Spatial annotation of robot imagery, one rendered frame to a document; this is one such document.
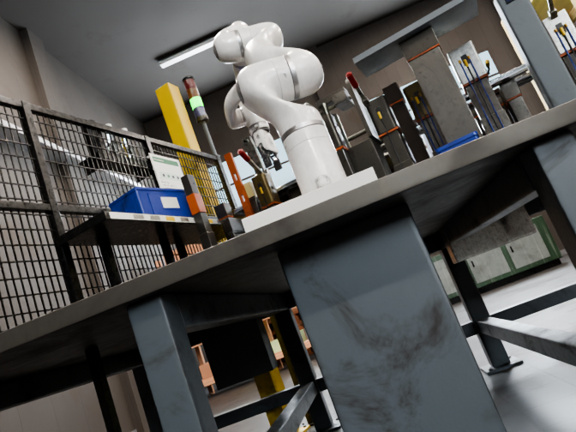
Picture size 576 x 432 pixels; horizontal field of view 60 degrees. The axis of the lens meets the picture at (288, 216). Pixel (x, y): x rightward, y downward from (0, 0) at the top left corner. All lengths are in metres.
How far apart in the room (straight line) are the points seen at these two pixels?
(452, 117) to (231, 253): 0.79
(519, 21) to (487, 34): 8.28
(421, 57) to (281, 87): 0.44
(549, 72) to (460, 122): 0.24
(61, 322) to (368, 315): 0.62
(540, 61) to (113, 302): 1.20
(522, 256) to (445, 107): 5.74
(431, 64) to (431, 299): 0.73
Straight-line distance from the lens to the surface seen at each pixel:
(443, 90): 1.51
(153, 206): 1.90
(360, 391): 1.08
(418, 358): 1.07
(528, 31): 1.54
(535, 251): 7.19
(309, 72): 1.34
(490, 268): 7.03
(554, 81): 1.50
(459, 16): 1.62
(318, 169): 1.20
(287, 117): 1.27
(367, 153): 1.63
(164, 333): 1.05
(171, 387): 1.06
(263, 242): 0.95
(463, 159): 0.97
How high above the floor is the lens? 0.51
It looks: 12 degrees up
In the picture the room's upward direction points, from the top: 21 degrees counter-clockwise
